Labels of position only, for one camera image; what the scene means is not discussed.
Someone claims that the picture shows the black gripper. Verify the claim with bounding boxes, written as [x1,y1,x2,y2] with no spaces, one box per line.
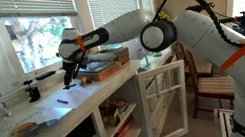
[60,59,82,89]

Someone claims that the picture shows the light blue crayon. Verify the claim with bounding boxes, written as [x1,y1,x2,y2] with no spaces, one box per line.
[56,96,70,106]

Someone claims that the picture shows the white paper sheet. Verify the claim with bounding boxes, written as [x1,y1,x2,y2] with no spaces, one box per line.
[33,79,102,117]

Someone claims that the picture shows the small wooden block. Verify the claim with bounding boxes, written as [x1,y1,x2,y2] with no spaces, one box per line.
[79,75,93,87]

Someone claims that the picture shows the black remote control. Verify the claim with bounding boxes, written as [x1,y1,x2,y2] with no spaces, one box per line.
[34,69,58,82]

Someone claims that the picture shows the brown Unsolved Case Files box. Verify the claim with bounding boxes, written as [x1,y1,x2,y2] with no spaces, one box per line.
[75,60,124,86]

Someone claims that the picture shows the white shelf cabinet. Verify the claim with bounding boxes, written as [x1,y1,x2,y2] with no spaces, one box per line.
[0,51,198,137]

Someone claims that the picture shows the black bag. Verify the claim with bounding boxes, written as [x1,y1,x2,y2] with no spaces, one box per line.
[62,116,97,137]

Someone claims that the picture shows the white framed window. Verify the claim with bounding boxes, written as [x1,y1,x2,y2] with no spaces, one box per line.
[0,0,102,96]

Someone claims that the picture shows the pink toy package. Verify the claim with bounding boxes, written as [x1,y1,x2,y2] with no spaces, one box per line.
[111,97,131,115]

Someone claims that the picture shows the yellow green puzzle box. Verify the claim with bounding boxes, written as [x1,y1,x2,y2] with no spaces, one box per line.
[104,108,122,129]

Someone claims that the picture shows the brown woven box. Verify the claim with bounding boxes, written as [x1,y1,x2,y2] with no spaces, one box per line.
[97,45,132,69]

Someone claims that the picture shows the sunset cover book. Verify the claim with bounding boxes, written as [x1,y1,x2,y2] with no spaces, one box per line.
[0,105,62,137]

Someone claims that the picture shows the red flat box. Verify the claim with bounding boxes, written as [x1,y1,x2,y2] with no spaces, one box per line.
[111,116,138,137]

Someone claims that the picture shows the silver computer monitor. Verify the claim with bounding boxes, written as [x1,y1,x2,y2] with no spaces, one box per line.
[122,37,153,73]

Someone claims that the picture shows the white glass-pane cabinet door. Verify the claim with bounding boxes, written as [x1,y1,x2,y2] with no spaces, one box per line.
[135,59,198,137]

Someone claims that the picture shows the green bottle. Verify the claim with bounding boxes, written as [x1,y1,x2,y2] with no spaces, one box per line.
[151,49,164,58]

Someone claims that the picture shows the yellow flowers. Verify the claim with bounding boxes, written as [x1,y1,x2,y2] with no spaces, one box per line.
[157,9,171,22]

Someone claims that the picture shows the wooden chair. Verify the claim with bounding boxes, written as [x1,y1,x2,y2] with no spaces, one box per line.
[172,36,216,83]
[180,43,240,120]

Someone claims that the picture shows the white slatted crate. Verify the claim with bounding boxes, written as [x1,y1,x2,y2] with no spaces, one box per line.
[212,105,240,137]

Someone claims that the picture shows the black clamp mount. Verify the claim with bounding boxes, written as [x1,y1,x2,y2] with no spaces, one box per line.
[22,77,43,104]

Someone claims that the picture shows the orange strap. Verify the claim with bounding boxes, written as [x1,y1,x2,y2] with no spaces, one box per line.
[75,33,89,54]
[215,38,245,74]

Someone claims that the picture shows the black cable carrier chain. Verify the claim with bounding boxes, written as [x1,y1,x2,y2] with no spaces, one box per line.
[150,0,245,79]

